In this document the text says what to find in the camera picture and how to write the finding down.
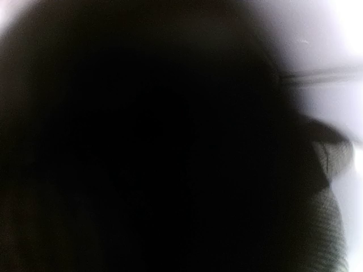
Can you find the black white checkered cloth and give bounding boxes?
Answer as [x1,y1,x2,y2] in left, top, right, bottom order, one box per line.
[1,1,352,271]

